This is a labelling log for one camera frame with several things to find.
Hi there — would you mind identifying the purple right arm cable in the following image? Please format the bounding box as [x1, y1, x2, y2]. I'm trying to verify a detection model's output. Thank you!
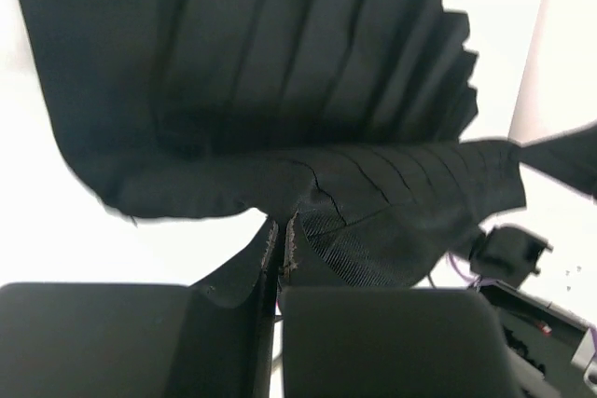
[445, 251, 495, 290]

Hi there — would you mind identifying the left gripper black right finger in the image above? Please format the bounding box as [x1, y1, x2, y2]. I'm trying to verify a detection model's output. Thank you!
[281, 285, 522, 397]

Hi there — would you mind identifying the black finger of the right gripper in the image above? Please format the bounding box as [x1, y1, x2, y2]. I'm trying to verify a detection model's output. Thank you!
[520, 123, 596, 200]

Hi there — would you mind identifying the black pleated skirt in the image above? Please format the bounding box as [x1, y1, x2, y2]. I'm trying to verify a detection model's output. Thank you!
[20, 0, 525, 286]

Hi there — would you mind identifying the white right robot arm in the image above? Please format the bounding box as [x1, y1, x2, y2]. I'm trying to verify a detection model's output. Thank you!
[469, 126, 596, 397]

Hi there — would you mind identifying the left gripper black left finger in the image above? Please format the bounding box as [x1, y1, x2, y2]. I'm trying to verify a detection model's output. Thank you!
[1, 221, 279, 397]

